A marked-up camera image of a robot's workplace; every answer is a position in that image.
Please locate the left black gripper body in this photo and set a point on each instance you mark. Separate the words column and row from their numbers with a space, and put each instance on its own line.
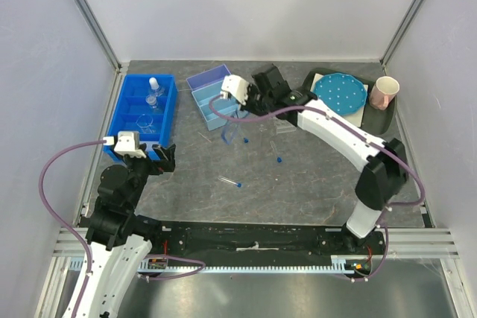
column 142, row 167

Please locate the pink paper cup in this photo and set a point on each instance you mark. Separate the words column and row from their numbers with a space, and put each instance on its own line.
column 383, row 92

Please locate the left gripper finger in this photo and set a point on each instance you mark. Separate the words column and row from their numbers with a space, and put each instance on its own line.
column 164, row 152
column 166, row 166

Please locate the light blue box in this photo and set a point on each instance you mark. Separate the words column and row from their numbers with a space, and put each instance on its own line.
column 204, row 95
column 212, row 120

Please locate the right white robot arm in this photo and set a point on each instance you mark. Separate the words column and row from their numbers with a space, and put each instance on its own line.
column 382, row 164

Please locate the clear test tube rack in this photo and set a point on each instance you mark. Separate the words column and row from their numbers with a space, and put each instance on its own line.
column 283, row 127

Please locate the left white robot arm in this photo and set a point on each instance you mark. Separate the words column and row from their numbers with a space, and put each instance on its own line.
column 118, row 239

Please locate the blue safety glasses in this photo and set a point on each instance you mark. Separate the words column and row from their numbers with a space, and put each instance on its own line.
column 232, row 130

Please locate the dark grey tray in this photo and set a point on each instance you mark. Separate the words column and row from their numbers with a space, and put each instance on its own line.
column 374, row 121

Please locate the clear flask white cap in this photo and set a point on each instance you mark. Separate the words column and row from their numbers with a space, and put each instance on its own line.
column 156, row 89

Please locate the small glass beaker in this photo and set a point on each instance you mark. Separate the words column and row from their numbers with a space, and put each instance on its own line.
column 153, row 103

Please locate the teal dotted plate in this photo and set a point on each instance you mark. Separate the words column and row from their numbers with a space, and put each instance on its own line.
column 341, row 92

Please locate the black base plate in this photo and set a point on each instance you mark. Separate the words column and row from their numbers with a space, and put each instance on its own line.
column 213, row 243

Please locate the blue compartment bin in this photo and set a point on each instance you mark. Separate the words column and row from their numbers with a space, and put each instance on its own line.
column 133, row 113

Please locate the glass funnel dish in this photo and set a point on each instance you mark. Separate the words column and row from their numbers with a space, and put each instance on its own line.
column 145, row 124

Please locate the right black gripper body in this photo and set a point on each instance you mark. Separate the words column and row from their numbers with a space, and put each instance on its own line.
column 256, row 103

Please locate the purple plastic box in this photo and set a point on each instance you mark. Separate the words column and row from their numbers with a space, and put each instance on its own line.
column 208, row 77

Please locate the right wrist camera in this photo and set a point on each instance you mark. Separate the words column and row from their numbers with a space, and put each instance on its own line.
column 234, row 86

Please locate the light blue cable duct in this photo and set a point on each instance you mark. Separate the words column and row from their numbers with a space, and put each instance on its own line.
column 151, row 266

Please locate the white paper sheet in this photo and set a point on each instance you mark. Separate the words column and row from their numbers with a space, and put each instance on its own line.
column 354, row 118

